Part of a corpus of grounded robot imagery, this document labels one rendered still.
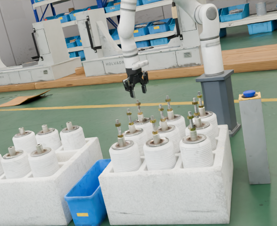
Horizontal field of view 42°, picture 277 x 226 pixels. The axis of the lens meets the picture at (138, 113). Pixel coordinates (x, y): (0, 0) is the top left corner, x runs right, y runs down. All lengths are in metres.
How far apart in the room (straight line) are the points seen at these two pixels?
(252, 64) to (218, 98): 1.47
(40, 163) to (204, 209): 0.57
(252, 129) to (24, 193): 0.81
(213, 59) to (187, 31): 1.77
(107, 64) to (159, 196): 2.94
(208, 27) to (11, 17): 7.51
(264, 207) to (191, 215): 0.23
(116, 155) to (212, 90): 0.74
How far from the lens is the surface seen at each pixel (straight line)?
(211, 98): 1.75
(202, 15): 1.70
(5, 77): 5.27
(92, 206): 1.22
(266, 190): 1.31
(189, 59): 3.45
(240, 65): 3.21
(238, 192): 1.31
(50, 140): 1.54
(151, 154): 1.11
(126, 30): 1.61
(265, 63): 3.15
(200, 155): 1.08
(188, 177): 1.09
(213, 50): 1.72
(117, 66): 3.89
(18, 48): 8.89
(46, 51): 4.63
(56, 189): 1.26
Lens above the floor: 0.65
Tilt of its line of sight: 15 degrees down
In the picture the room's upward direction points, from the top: 12 degrees counter-clockwise
